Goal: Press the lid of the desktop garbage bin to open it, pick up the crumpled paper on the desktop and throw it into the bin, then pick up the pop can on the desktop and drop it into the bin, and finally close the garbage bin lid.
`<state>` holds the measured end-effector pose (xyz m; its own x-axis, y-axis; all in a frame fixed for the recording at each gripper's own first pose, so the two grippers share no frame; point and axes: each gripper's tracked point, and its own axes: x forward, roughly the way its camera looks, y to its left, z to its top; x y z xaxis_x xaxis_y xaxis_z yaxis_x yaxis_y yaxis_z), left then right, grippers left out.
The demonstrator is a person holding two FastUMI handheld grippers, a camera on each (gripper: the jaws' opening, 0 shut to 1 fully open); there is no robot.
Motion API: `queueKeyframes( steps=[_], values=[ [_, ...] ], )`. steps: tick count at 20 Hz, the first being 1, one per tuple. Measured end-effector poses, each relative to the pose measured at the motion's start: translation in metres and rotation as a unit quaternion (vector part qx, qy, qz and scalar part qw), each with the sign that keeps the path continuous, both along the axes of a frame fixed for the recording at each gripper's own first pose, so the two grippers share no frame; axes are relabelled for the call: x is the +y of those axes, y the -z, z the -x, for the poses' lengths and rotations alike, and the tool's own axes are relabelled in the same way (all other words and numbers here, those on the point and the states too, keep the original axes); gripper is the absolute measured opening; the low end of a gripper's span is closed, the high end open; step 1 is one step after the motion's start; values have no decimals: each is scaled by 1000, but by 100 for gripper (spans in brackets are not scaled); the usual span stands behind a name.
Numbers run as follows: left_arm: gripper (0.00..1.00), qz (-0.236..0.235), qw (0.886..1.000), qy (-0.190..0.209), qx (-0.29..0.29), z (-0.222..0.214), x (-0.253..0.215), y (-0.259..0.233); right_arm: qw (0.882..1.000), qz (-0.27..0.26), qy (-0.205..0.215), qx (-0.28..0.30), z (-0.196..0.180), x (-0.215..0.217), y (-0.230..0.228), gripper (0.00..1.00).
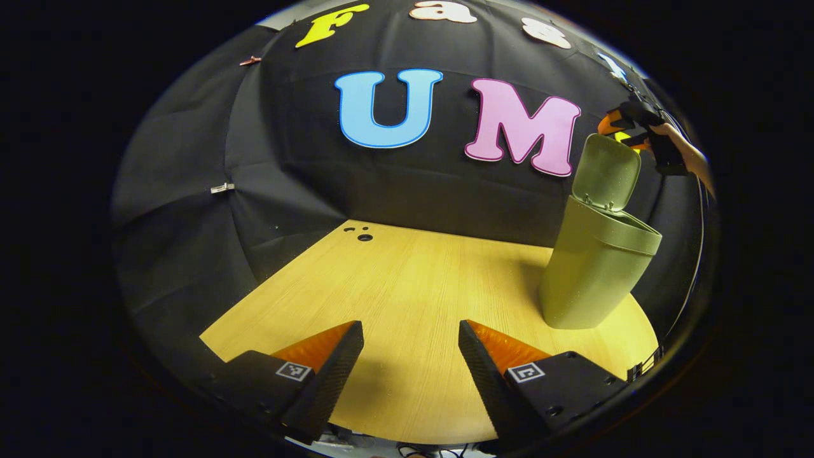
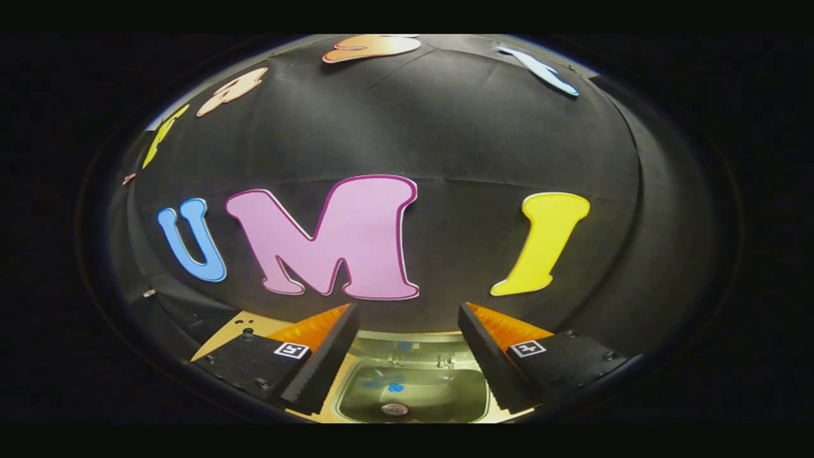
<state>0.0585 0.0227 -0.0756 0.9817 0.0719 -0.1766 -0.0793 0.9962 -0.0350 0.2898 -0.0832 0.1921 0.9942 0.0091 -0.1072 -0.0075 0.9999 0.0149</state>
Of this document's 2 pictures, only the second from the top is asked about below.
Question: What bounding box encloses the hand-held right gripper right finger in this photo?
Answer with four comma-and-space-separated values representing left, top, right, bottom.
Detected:
457, 302, 631, 415

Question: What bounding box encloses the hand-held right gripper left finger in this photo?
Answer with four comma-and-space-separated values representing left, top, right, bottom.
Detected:
191, 303, 361, 416

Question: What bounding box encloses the blue paper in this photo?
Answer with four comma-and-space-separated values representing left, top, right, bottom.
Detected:
361, 373, 406, 394

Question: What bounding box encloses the green desktop garbage bin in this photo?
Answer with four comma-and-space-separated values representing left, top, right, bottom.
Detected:
333, 330, 495, 424

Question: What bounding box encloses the black backdrop cloth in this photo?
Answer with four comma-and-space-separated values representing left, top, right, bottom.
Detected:
105, 35, 707, 363

